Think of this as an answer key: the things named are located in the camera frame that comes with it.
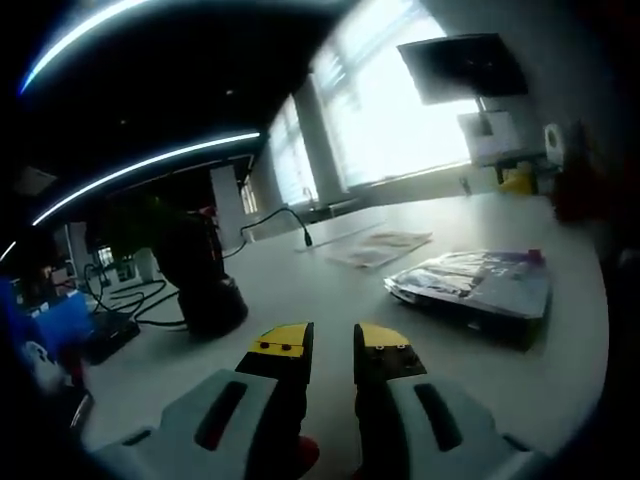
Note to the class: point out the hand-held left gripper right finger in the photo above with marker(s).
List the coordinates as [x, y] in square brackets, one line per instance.
[410, 440]

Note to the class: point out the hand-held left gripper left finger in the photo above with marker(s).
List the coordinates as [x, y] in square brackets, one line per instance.
[210, 430]

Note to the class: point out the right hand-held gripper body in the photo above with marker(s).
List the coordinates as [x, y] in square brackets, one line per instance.
[555, 142]

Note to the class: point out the green black foil packet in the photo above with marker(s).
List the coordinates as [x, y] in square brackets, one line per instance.
[490, 285]

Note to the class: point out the pile of silver sheet goods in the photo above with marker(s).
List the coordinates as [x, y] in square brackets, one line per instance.
[380, 247]

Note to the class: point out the person's left hand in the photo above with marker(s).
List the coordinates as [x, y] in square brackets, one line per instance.
[307, 450]

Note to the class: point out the black laptop stand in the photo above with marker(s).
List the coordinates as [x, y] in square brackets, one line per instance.
[505, 159]

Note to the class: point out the open laptop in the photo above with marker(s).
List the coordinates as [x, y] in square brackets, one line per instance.
[492, 135]

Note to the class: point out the flat black device box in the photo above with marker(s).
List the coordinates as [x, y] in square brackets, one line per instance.
[112, 337]

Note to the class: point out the black barcode scanner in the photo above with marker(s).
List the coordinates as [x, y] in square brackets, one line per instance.
[200, 280]

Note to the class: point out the white table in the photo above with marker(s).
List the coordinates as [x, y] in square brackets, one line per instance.
[300, 295]

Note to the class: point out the white game controller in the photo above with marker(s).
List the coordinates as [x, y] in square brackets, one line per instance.
[42, 362]

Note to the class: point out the blue plastic box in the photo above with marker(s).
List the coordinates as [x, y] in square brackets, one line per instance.
[50, 315]

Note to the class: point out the long white ceiling light strip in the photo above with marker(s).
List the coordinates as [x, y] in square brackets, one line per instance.
[175, 150]
[65, 42]

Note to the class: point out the square ceiling vent panel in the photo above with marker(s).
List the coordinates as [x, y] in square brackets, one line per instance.
[35, 180]

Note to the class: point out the black wall monitor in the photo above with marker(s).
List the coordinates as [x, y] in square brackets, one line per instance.
[465, 65]

